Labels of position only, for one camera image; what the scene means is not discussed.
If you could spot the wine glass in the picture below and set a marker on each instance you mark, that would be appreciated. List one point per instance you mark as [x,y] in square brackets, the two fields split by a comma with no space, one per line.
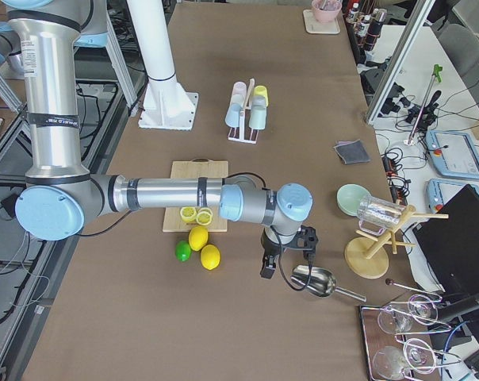
[399,317]
[414,359]

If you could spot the cream white cup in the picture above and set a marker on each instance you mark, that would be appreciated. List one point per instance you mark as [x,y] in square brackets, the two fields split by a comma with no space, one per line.
[237,99]

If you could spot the blue teach pendant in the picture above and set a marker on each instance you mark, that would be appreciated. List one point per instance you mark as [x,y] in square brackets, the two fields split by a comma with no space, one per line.
[453,154]
[441,191]

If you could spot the grey folded cloth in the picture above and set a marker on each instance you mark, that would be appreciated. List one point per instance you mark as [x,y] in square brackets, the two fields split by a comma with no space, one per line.
[352,152]

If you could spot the cream plastic tray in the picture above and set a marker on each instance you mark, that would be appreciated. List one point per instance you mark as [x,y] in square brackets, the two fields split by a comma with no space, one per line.
[314,26]

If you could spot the green bowl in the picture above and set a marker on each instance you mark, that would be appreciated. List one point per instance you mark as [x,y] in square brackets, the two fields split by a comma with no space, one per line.
[349,196]

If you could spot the light blue cup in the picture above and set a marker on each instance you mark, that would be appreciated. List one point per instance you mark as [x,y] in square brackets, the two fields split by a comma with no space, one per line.
[232,117]

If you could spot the green lime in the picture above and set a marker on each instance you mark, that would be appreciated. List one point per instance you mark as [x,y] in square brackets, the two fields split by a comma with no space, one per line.
[183,251]

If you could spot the pink bowl with ice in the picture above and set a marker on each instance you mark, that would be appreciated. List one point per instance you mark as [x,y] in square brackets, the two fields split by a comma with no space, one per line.
[325,11]

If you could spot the metal scoop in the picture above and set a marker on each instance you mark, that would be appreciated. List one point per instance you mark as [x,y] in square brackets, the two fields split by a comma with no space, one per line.
[322,282]

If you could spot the white wire cup rack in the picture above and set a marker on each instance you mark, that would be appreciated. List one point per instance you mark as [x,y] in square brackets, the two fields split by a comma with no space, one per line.
[243,133]

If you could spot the pink cup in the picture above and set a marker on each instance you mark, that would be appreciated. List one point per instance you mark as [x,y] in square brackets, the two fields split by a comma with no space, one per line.
[239,88]

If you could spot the wooden mug tree stand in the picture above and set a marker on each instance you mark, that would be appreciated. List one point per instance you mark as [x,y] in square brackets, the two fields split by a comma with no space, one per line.
[366,255]

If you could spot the reacher grabber stick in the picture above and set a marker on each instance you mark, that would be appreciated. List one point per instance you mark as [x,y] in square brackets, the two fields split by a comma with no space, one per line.
[434,77]

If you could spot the wooden cutting board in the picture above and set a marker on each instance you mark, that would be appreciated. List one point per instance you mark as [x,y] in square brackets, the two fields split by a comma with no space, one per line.
[172,222]

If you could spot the whole yellow lemon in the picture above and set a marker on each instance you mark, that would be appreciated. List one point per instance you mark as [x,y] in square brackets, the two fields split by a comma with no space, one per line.
[198,238]
[210,257]

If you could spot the grey cup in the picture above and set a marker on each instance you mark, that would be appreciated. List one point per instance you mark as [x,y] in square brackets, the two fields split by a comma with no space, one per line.
[258,103]

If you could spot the black laptop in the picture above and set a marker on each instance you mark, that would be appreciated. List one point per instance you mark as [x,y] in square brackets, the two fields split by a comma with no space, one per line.
[451,246]

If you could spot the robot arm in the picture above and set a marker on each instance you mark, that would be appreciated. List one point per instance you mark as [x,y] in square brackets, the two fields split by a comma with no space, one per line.
[62,195]

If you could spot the lemon slice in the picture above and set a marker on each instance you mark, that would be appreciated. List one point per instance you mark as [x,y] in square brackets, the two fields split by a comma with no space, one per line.
[204,216]
[188,214]

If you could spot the mint green cup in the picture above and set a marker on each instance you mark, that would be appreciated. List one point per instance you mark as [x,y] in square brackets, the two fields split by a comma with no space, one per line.
[257,119]

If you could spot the yellow cup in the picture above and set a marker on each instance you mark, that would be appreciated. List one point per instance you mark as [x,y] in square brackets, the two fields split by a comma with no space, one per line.
[261,91]

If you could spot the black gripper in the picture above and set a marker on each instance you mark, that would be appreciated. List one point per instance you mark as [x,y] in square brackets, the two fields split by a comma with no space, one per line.
[270,247]

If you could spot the clear glass pitcher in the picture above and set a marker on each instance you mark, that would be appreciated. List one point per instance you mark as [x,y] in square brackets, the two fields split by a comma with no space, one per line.
[377,215]

